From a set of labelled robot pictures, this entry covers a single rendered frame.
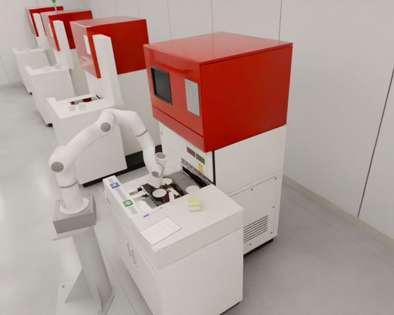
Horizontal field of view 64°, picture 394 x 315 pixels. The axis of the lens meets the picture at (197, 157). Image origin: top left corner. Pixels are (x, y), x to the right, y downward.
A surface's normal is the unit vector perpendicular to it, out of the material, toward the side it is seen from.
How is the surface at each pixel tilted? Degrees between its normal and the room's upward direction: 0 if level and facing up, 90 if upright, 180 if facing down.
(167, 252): 90
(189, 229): 0
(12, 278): 0
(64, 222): 90
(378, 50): 90
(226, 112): 90
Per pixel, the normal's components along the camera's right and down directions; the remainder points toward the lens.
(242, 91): 0.53, 0.40
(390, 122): -0.84, 0.31
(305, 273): -0.06, -0.87
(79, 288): 0.29, 0.46
